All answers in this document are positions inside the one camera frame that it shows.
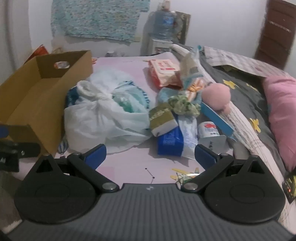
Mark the patterned board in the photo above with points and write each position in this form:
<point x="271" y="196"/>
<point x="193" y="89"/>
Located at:
<point x="183" y="25"/>

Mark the pink plush toy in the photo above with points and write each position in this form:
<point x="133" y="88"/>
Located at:
<point x="215" y="95"/>

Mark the red wet wipes pack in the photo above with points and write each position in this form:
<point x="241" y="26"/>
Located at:
<point x="161" y="69"/>

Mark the pink pillow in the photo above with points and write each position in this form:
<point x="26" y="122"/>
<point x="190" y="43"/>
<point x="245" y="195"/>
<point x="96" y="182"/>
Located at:
<point x="282" y="115"/>

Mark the brown door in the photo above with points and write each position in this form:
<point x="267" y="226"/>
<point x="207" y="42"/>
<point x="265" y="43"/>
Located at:
<point x="275" y="32"/>

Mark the small white printed box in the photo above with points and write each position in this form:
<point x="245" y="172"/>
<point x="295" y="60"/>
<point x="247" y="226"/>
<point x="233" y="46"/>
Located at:
<point x="208" y="129"/>

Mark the blue water jug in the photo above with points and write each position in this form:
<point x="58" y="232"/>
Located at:
<point x="164" y="23"/>

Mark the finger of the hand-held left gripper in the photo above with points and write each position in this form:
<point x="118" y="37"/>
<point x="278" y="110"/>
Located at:
<point x="3" y="132"/>
<point x="25" y="150"/>

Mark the dark shiny packet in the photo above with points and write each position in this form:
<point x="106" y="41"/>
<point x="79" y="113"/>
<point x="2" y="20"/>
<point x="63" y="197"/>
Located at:
<point x="290" y="187"/>

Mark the brown cardboard box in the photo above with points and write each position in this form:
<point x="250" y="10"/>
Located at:
<point x="30" y="92"/>

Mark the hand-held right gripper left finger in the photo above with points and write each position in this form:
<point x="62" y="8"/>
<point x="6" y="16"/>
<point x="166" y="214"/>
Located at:
<point x="96" y="154"/>

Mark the white curtain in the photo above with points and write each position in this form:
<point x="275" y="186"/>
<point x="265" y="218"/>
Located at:
<point x="13" y="34"/>

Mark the orange striped cloth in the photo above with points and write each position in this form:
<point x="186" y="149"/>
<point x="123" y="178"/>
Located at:
<point x="194" y="89"/>

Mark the gold tissue pack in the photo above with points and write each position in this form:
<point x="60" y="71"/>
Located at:
<point x="161" y="118"/>

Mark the red paper bag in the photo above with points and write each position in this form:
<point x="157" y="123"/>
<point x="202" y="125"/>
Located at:
<point x="38" y="52"/>

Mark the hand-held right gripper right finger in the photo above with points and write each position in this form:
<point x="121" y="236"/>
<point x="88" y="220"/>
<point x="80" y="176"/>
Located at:
<point x="204" y="154"/>

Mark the blue white wipes packet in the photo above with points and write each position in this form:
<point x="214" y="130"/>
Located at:
<point x="171" y="141"/>

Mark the plaid cloth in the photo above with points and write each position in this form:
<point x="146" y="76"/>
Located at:
<point x="242" y="61"/>

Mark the blue bandage box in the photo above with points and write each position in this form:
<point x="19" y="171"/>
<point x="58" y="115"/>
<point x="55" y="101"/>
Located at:
<point x="217" y="118"/>

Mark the white plastic bag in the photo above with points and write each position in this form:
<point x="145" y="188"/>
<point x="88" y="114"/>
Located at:
<point x="99" y="115"/>

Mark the green scrunchie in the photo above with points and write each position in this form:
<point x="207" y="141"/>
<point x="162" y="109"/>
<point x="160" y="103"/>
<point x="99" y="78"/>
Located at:
<point x="182" y="106"/>

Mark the grey star-print quilt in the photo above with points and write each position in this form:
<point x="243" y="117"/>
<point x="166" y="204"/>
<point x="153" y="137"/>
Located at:
<point x="242" y="92"/>

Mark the pink printed mat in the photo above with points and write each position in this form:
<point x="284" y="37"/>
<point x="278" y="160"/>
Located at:
<point x="129" y="160"/>

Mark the white water dispenser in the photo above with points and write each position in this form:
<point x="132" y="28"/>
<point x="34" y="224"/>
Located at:
<point x="160" y="46"/>

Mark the floral wall cloth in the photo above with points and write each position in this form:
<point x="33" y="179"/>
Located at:
<point x="97" y="18"/>

